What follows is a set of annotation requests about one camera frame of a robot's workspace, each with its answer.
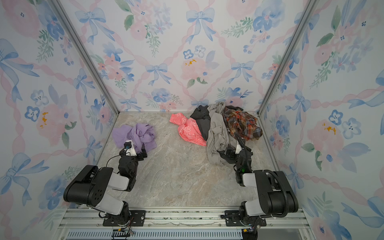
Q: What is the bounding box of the lilac purple cloth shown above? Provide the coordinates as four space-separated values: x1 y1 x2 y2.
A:
112 123 157 153

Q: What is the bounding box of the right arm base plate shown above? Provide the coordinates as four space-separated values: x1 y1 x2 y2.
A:
221 210 267 228

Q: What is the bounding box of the aluminium corner post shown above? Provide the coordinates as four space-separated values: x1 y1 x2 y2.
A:
258 0 318 117
48 0 120 115

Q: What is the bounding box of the left aluminium corner post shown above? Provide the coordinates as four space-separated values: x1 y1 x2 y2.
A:
48 0 120 115

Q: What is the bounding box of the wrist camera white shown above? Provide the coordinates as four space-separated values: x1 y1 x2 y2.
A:
124 143 137 157
235 143 242 155

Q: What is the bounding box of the pink patterned cloth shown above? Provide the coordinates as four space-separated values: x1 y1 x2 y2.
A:
170 113 207 147

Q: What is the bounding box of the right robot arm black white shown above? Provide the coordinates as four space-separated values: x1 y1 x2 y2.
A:
219 147 299 226

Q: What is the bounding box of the red plaid cloth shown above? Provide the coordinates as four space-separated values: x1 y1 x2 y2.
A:
223 106 263 141

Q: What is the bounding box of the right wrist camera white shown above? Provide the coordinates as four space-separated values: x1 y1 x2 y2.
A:
235 143 242 155

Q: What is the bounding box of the black cloth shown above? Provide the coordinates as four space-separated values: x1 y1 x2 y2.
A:
190 105 211 141

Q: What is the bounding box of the perforated metal grille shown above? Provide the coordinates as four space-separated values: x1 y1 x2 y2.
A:
62 229 243 240

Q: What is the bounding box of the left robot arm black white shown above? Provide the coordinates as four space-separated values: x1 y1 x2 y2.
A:
63 140 148 228

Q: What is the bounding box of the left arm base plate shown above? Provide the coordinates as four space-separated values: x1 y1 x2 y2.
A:
103 210 147 227

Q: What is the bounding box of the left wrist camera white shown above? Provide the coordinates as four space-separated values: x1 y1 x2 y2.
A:
124 143 137 157

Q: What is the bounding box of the right aluminium corner post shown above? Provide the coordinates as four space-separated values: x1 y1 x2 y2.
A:
258 0 318 117

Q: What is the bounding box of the grey cloth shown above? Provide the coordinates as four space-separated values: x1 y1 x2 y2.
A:
207 102 231 166

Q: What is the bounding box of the aluminium mounting rail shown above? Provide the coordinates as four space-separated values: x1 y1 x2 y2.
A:
58 206 310 229

